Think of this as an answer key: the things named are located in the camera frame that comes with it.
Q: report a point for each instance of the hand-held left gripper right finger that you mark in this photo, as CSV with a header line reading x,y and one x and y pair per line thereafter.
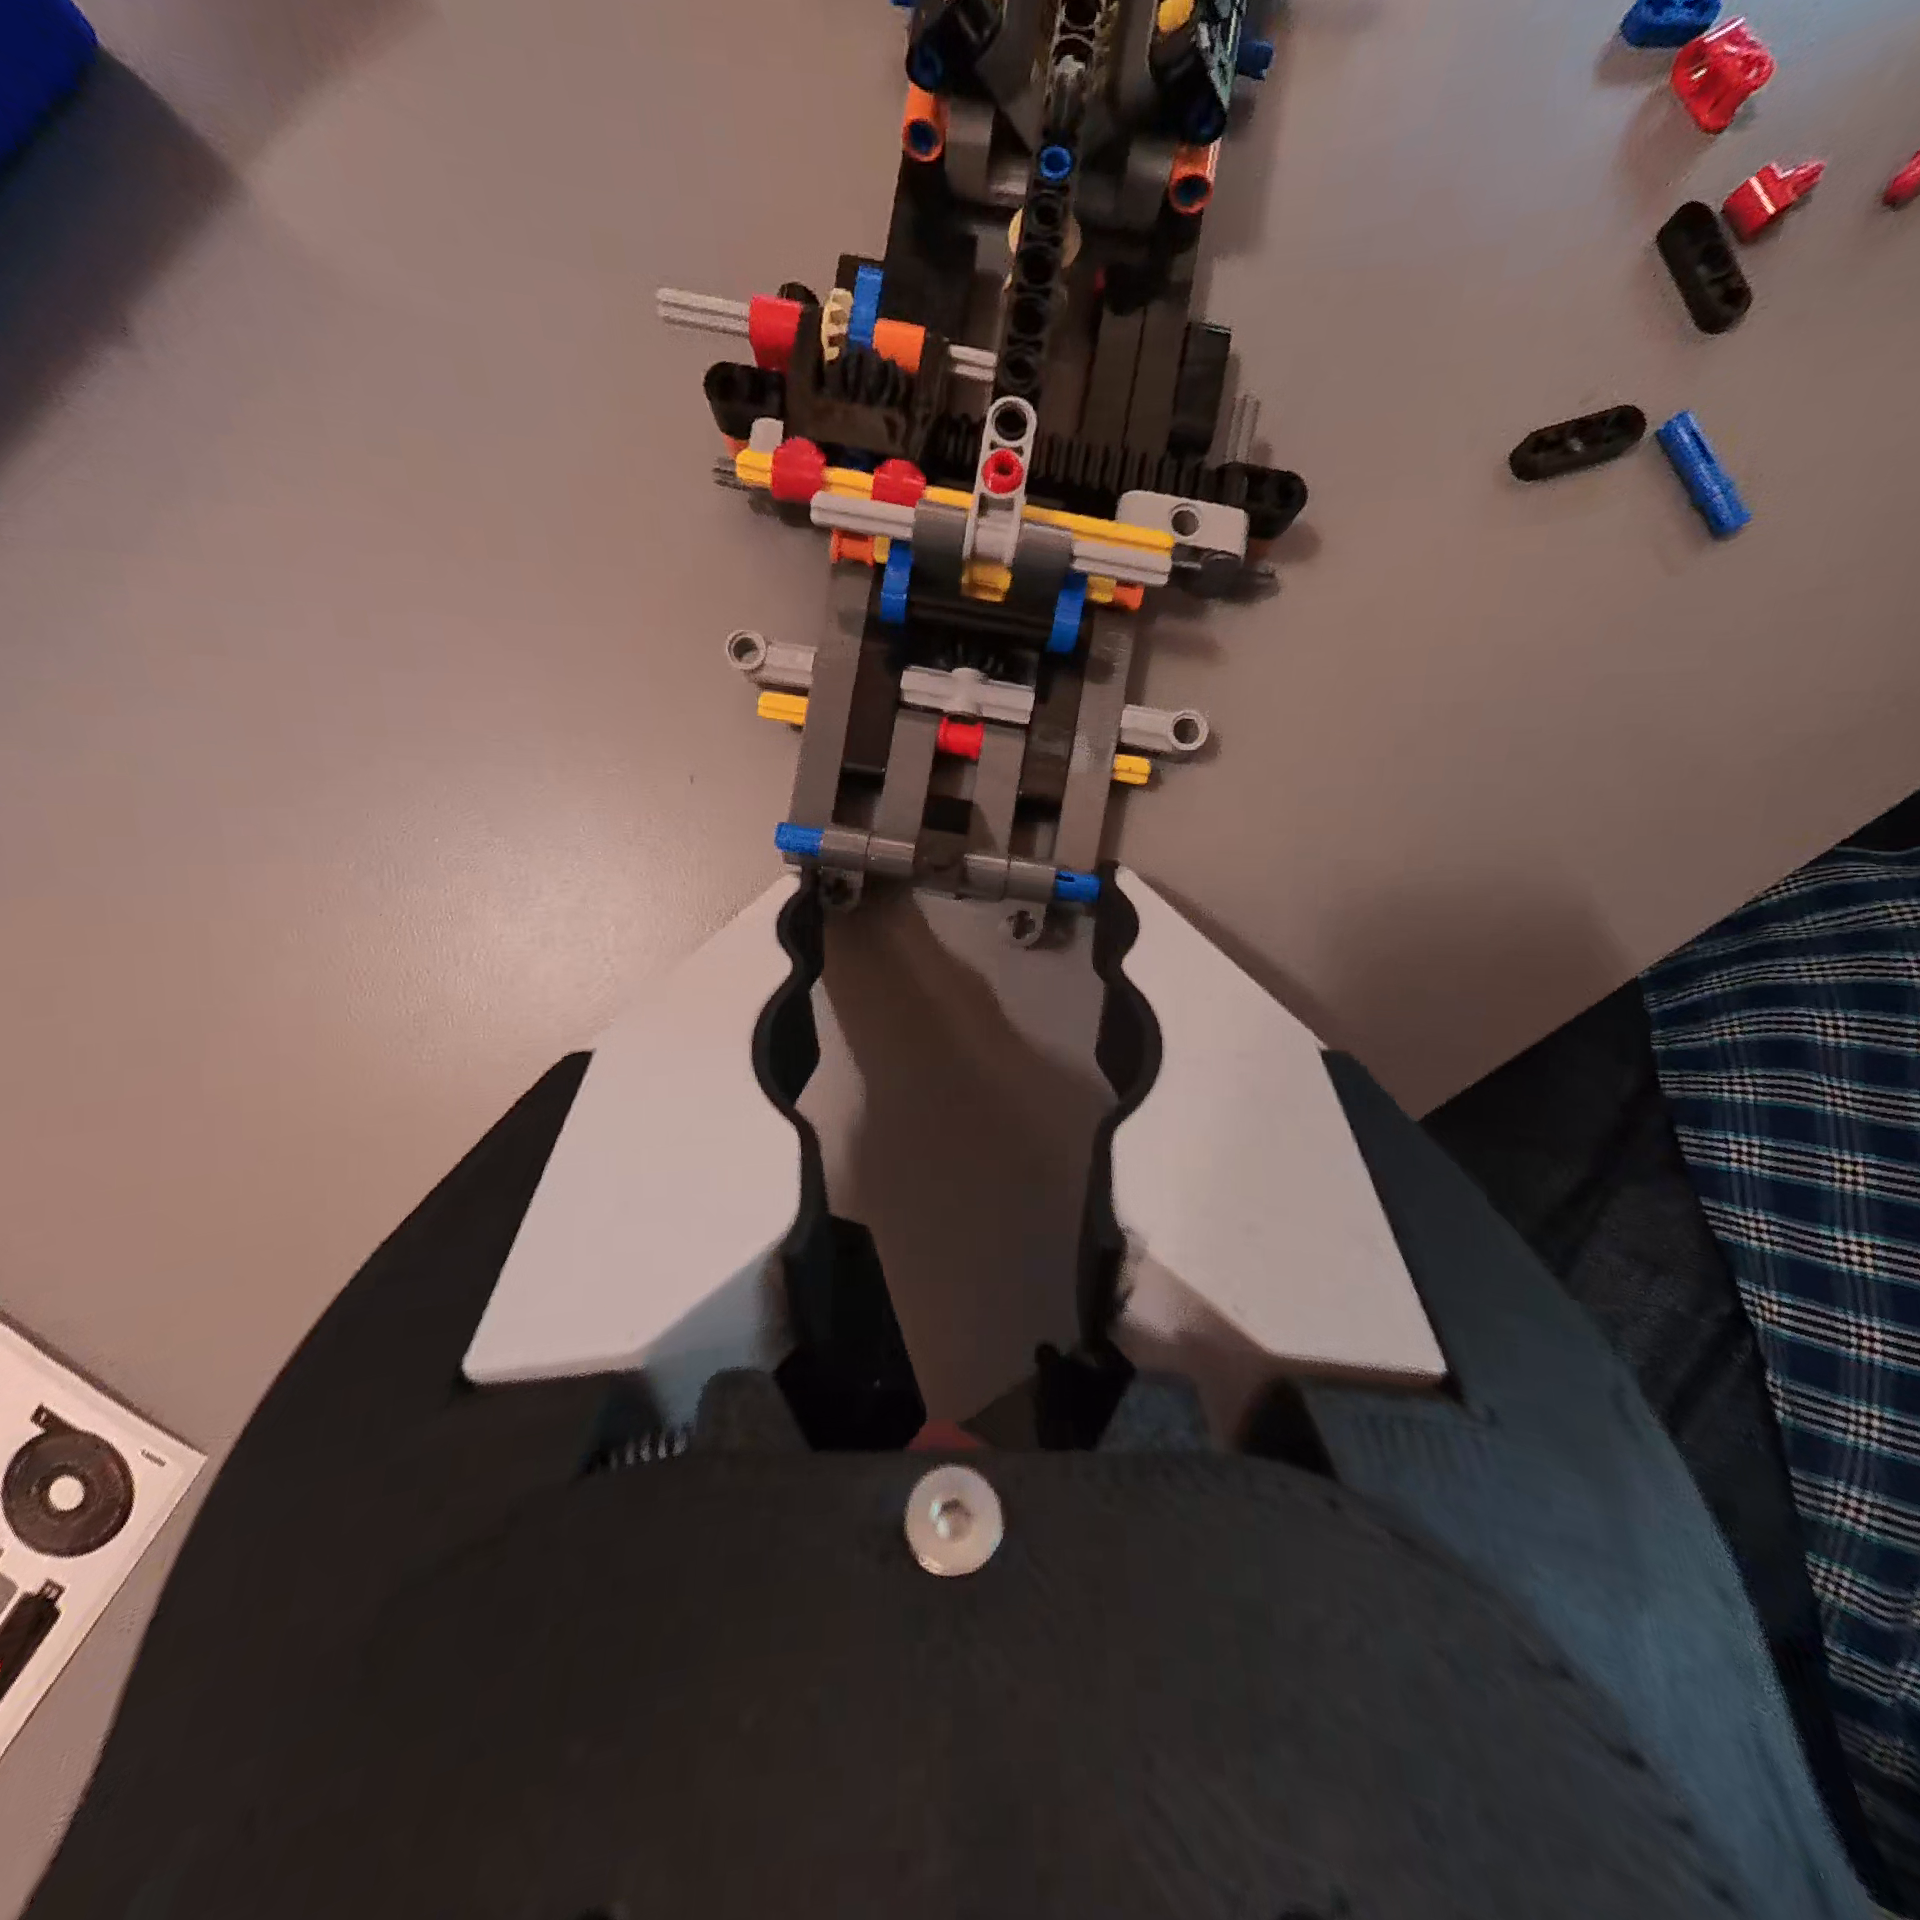
x,y
1275,1200

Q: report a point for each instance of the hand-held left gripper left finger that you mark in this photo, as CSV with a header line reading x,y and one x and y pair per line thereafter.
x,y
645,1200

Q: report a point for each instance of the lego car chassis model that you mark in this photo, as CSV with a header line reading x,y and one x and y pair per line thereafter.
x,y
1036,344

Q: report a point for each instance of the lego instruction booklet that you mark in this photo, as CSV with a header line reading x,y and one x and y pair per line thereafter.
x,y
150,1478

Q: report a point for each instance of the thin black lego liftarm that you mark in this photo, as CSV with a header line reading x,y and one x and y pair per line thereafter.
x,y
1545,448

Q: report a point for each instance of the blue lego pin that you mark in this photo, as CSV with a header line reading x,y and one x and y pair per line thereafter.
x,y
1703,471

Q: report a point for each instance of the black three-hole lego liftarm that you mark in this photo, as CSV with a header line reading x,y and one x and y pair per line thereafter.
x,y
1688,241

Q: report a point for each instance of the red lego axle connector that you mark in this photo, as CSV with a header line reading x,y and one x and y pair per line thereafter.
x,y
1765,204

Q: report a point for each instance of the red lego cross connector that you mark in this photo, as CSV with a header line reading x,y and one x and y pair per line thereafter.
x,y
1709,90

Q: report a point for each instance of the long red lego axle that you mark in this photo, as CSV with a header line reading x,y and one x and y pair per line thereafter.
x,y
1905,177

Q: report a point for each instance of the blue lego liftarm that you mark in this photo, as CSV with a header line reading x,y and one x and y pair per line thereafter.
x,y
1650,23

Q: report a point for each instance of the person's plaid shirt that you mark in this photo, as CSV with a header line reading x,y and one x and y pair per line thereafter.
x,y
1802,1123

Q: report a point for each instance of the blue storage bin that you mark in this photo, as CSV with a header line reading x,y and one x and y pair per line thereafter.
x,y
38,75

